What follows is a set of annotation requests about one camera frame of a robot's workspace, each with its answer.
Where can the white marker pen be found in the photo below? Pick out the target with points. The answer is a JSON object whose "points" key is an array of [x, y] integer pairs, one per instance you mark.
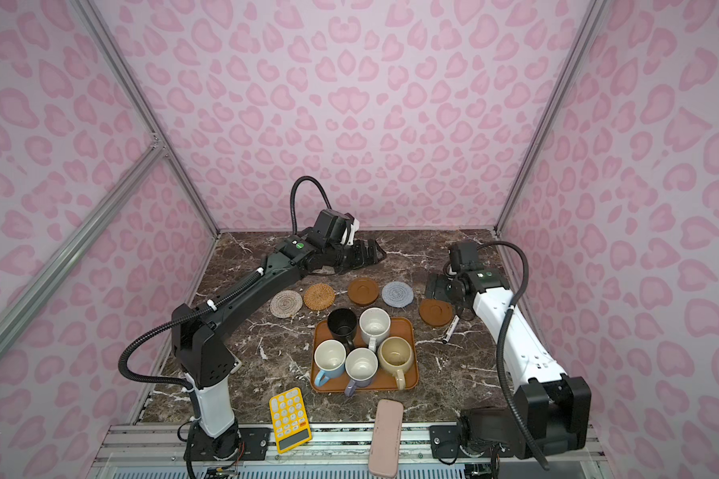
{"points": [[450, 330]]}

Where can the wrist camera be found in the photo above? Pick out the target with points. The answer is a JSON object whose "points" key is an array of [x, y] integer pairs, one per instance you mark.
{"points": [[464, 257], [333, 228]]}

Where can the purple mug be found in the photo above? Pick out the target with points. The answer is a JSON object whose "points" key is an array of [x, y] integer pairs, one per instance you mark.
{"points": [[361, 367]]}

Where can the pink rectangular case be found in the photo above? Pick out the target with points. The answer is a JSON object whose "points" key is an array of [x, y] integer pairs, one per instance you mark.
{"points": [[384, 452]]}

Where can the yellow calculator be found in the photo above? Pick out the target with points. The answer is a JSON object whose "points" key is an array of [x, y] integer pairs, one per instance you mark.
{"points": [[290, 421]]}

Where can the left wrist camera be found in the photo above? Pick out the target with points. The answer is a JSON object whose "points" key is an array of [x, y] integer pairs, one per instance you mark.
{"points": [[333, 228]]}

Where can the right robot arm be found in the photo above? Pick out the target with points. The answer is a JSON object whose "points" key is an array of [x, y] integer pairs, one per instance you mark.
{"points": [[547, 410]]}

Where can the light blue woven coaster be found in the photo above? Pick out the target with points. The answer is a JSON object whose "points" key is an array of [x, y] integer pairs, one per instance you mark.
{"points": [[397, 294]]}

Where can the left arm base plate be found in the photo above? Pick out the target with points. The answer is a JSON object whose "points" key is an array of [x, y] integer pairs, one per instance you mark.
{"points": [[236, 444]]}

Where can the tan rattan coaster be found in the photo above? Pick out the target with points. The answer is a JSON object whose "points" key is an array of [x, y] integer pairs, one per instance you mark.
{"points": [[319, 297]]}

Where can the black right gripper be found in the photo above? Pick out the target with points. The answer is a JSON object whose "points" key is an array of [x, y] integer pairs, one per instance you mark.
{"points": [[441, 287]]}

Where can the white speckled mug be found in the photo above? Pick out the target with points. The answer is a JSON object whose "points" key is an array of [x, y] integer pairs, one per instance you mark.
{"points": [[375, 325]]}

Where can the dark wooden saucer coaster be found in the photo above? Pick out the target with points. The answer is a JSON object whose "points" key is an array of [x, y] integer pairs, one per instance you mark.
{"points": [[363, 291]]}

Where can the beige glazed mug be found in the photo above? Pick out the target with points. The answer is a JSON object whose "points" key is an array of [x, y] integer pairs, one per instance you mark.
{"points": [[395, 356]]}

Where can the orange plastic tray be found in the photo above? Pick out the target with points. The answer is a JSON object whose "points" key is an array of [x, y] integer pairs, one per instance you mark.
{"points": [[383, 381]]}

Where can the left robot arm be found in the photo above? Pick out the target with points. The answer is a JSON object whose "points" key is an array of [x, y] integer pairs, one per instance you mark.
{"points": [[200, 343]]}

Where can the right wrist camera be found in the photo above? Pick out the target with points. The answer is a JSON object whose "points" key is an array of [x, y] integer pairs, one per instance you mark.
{"points": [[464, 257]]}

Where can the brown wooden saucer coaster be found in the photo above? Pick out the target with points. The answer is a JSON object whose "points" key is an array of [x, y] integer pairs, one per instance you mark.
{"points": [[436, 313]]}

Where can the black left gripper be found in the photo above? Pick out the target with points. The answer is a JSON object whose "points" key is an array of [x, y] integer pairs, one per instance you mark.
{"points": [[353, 255]]}

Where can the aluminium front rail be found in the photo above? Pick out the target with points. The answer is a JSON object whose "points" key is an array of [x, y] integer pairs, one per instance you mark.
{"points": [[337, 450]]}

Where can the white woven coaster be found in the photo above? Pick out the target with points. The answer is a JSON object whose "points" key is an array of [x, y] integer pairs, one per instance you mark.
{"points": [[286, 304]]}

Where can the blue handled white mug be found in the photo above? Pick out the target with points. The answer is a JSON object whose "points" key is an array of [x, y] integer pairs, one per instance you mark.
{"points": [[330, 360]]}

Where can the black mug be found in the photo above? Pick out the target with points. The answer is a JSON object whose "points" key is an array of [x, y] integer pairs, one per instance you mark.
{"points": [[343, 324]]}

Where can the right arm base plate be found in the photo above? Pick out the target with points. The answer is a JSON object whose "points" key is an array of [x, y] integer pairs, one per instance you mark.
{"points": [[451, 440]]}

